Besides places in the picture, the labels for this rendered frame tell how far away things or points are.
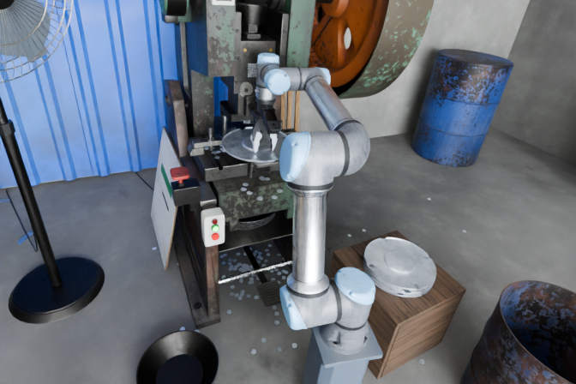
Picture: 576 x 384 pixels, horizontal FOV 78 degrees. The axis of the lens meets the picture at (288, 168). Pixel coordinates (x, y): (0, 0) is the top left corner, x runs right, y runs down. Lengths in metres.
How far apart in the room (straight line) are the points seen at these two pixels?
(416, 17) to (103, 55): 1.86
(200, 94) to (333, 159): 0.93
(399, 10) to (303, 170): 0.64
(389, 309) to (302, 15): 1.12
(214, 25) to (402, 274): 1.15
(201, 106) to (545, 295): 1.57
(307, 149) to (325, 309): 0.44
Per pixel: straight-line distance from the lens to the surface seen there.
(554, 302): 1.75
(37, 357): 1.88
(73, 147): 2.75
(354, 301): 1.04
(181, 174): 1.30
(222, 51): 1.30
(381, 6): 1.31
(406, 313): 1.49
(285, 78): 1.15
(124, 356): 1.76
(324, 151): 0.84
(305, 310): 1.00
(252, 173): 1.47
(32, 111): 2.67
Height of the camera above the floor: 1.43
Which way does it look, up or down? 30 degrees down
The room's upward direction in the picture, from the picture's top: 6 degrees clockwise
